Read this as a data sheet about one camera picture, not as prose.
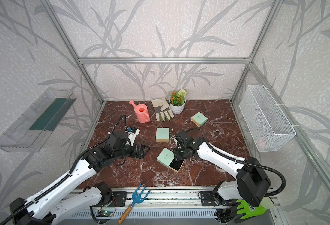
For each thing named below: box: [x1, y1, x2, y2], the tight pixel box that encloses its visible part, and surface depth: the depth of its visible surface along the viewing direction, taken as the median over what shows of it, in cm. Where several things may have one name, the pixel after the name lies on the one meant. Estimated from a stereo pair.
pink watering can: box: [128, 99, 151, 124], surface depth 103 cm
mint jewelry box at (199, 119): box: [190, 111, 209, 128], surface depth 107 cm
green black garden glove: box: [236, 199, 268, 220], surface depth 70 cm
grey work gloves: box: [150, 97, 175, 122], surface depth 114 cm
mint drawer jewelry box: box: [156, 147, 185, 173], surface depth 86 cm
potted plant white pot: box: [169, 89, 188, 115], surface depth 107 cm
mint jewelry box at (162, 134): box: [155, 127, 170, 143], surface depth 98 cm
